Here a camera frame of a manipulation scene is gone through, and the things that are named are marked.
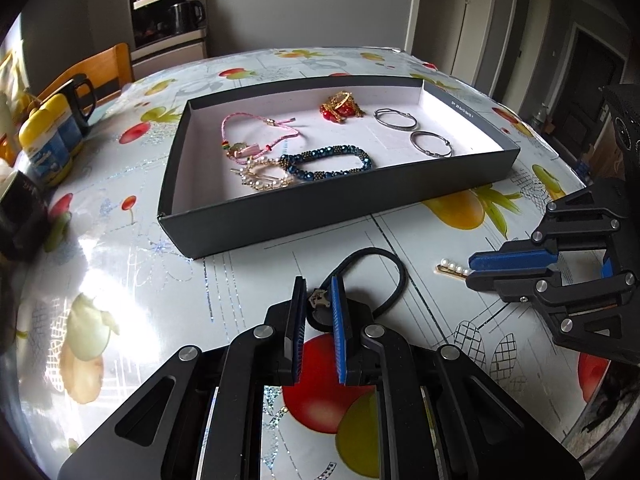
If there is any red bead gold ornament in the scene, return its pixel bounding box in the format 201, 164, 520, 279
320, 90, 370, 124

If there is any black mug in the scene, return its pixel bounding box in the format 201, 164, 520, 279
59, 74, 97, 136

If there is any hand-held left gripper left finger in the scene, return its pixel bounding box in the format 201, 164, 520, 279
57, 275, 308, 480

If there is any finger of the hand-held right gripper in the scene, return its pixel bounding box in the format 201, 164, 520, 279
467, 180, 627, 274
465, 266, 640, 362

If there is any blue beaded bracelet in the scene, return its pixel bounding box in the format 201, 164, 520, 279
279, 144, 374, 182

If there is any yellow lid jar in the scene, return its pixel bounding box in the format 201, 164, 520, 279
19, 94, 71, 187
59, 110, 85, 161

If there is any pink cord bracelet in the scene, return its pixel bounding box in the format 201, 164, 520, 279
220, 112, 301, 164

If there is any pearl bobby pin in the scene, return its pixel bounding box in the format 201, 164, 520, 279
434, 260, 473, 278

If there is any black kettle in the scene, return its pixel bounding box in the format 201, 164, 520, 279
168, 0, 207, 36

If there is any wooden chair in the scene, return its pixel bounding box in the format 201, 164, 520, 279
30, 42, 134, 106

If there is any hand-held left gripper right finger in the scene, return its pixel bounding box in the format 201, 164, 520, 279
327, 274, 586, 480

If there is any coffee machine on cabinet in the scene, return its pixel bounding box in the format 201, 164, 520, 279
130, 0, 209, 82

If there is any black shallow cardboard box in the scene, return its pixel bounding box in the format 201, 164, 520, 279
157, 75, 521, 260

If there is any round pearl hair clip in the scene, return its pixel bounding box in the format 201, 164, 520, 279
231, 156, 296, 194

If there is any dark box at left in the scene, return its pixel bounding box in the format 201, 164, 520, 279
0, 170, 49, 262

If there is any silver bangle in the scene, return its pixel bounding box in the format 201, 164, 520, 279
374, 107, 418, 131
410, 130, 455, 159

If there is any white closet door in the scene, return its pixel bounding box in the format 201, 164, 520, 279
452, 0, 522, 97

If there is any black hair tie star charm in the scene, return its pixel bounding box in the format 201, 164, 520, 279
302, 247, 407, 333

